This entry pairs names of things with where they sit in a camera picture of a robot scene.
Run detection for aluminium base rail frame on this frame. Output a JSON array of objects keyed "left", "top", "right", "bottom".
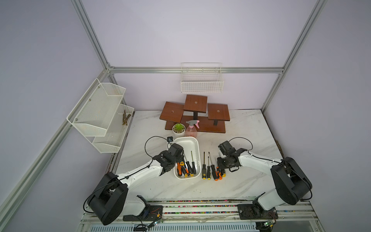
[{"left": 77, "top": 199, "right": 325, "bottom": 232}]

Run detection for brown twigs on shelf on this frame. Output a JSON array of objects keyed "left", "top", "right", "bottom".
[{"left": 122, "top": 110, "right": 132, "bottom": 126}]

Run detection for lower white mesh shelf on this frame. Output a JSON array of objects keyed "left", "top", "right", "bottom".
[{"left": 92, "top": 104, "right": 134, "bottom": 153}]

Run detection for upper white mesh shelf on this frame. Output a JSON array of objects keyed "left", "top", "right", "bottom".
[{"left": 67, "top": 79, "right": 126, "bottom": 137}]

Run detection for black handle long screwdriver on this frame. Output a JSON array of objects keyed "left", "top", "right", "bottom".
[{"left": 191, "top": 151, "right": 196, "bottom": 175}]

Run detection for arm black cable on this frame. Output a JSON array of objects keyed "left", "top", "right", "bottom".
[
  {"left": 83, "top": 135, "right": 172, "bottom": 215},
  {"left": 228, "top": 137, "right": 313, "bottom": 201}
]

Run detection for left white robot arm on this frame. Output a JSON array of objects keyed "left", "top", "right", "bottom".
[{"left": 87, "top": 144, "right": 184, "bottom": 226}]

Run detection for aluminium cage frame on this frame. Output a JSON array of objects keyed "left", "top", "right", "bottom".
[{"left": 1, "top": 1, "right": 327, "bottom": 230}]

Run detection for white plastic storage box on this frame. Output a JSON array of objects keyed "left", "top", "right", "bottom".
[{"left": 174, "top": 137, "right": 202, "bottom": 180}]

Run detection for brown wooden tiered stand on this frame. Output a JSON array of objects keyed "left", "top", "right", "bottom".
[{"left": 159, "top": 94, "right": 231, "bottom": 133}]

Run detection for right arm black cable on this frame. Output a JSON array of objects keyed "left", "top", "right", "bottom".
[{"left": 228, "top": 137, "right": 313, "bottom": 201}]

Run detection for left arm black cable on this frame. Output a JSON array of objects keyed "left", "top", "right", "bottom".
[{"left": 83, "top": 135, "right": 172, "bottom": 215}]

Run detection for pink spray bottle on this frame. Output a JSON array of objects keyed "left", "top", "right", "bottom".
[{"left": 185, "top": 120, "right": 200, "bottom": 138}]

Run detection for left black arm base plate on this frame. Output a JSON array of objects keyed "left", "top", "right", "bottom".
[{"left": 122, "top": 195, "right": 163, "bottom": 222}]

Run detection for white mesh shelf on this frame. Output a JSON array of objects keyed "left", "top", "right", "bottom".
[
  {"left": 92, "top": 104, "right": 134, "bottom": 153},
  {"left": 67, "top": 79, "right": 126, "bottom": 137}
]

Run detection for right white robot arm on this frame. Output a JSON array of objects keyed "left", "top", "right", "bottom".
[{"left": 217, "top": 141, "right": 313, "bottom": 212}]

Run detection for small potted green plant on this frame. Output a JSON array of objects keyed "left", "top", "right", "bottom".
[{"left": 172, "top": 123, "right": 186, "bottom": 138}]

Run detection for white wire wall basket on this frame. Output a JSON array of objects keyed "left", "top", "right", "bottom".
[{"left": 181, "top": 62, "right": 224, "bottom": 94}]

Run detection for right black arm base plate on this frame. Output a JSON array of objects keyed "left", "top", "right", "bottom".
[{"left": 237, "top": 193, "right": 278, "bottom": 220}]

